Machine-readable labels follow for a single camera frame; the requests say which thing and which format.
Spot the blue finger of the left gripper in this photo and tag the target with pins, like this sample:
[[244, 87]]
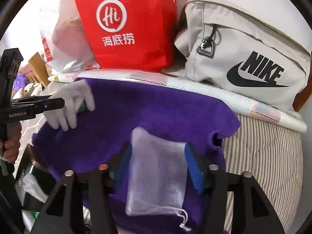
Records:
[[38, 104]]

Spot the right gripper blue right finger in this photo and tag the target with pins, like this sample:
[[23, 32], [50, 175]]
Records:
[[194, 167]]

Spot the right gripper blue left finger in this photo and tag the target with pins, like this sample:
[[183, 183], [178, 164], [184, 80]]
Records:
[[120, 165]]

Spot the white cotton glove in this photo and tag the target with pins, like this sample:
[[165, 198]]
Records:
[[74, 94]]

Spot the white mesh drawstring pouch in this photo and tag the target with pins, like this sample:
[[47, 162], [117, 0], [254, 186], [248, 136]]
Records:
[[157, 177]]

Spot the dark green gold tin box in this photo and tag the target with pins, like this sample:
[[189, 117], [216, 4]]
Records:
[[30, 164]]

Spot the green wet wipes pack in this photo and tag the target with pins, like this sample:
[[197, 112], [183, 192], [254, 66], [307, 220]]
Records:
[[81, 108]]

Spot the person's left hand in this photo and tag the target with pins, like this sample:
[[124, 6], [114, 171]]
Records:
[[12, 144]]

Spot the plush toys pile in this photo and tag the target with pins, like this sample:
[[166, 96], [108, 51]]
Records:
[[22, 88]]

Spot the white Miniso plastic bag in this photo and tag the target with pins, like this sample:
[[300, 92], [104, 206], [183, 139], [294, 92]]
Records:
[[64, 41]]

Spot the purple towel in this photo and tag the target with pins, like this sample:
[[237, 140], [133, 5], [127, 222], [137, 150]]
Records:
[[121, 107]]

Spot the rolled patterned paper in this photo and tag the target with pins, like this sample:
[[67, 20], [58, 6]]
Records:
[[237, 103]]

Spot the red Haidilao paper bag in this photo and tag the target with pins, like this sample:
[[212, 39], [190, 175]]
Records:
[[130, 34]]

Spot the grey Nike bag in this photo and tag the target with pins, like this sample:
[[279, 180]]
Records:
[[239, 53]]

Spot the brown wooden door frame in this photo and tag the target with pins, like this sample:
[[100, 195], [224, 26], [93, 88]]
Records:
[[302, 97]]

